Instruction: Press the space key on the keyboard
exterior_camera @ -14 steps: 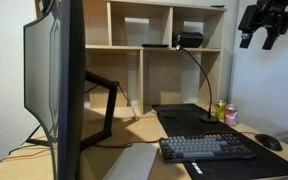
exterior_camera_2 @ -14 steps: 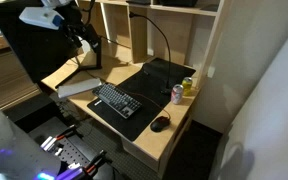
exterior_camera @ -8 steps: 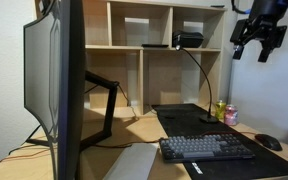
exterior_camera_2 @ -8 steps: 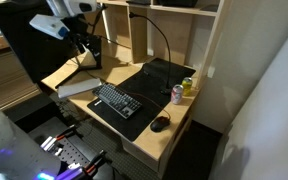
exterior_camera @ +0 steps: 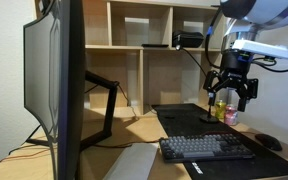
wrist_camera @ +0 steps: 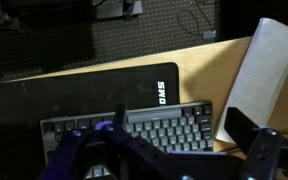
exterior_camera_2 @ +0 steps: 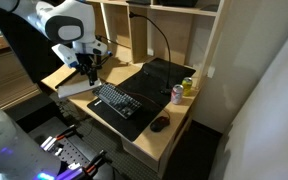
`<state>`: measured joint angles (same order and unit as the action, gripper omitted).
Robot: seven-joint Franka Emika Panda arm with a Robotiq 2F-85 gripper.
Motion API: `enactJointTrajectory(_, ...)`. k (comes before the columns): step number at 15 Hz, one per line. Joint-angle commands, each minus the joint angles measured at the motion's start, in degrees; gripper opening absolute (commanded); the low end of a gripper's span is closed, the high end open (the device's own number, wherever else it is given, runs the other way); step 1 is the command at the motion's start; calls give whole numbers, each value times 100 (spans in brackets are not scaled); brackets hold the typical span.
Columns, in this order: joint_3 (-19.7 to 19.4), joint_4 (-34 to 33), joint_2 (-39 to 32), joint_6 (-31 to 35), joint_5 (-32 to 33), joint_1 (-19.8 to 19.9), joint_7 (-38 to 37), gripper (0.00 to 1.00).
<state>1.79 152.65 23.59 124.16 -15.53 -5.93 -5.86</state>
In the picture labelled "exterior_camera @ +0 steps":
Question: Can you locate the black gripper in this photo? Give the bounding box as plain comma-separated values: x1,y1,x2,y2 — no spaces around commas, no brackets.
202,49,259,113

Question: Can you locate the grey black mechanical keyboard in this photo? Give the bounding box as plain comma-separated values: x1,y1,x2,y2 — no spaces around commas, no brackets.
158,133,256,164

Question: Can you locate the yellow green drink can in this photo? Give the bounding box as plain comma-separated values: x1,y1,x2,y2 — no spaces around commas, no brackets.
215,99,228,120

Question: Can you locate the yellow pink bottle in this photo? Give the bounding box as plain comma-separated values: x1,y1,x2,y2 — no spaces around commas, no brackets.
224,104,239,127

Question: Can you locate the small black microphone stand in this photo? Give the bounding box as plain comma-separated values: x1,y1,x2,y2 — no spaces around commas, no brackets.
199,103,220,125

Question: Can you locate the black desk mat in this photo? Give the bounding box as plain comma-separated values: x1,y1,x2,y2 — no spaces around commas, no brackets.
151,103,288,180

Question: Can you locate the black zip case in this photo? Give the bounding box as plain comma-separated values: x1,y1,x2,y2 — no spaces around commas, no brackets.
171,30,205,49

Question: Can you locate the black computer mouse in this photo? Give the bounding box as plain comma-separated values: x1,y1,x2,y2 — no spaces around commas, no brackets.
254,133,283,152

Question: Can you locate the wooden shelf unit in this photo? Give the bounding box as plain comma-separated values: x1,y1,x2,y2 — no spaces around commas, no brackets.
33,0,232,120

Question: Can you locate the flat black device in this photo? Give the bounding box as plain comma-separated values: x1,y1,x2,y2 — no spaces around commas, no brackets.
141,43,170,48

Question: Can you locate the black monitor stand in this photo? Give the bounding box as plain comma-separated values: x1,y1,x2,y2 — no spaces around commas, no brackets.
25,69,120,152

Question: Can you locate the grey wrist rest bar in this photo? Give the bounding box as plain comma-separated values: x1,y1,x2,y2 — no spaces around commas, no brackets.
102,142,160,180

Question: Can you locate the curved black monitor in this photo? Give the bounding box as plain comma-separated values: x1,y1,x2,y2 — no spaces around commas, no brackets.
23,0,87,180

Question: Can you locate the black shelf cable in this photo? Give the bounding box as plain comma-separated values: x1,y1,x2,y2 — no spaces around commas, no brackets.
175,45,208,77

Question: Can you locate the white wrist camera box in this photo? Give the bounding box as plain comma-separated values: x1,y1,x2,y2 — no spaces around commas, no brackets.
231,38,288,62

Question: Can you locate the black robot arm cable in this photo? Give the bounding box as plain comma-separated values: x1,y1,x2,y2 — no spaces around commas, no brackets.
204,7,223,70

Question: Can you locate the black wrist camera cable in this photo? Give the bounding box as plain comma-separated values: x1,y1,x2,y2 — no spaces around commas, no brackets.
252,56,288,74

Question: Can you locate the black monitor cable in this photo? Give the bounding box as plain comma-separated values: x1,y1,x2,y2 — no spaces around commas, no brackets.
117,84,140,120

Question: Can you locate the orange desk cable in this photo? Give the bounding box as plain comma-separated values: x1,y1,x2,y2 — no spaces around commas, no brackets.
0,148,52,164

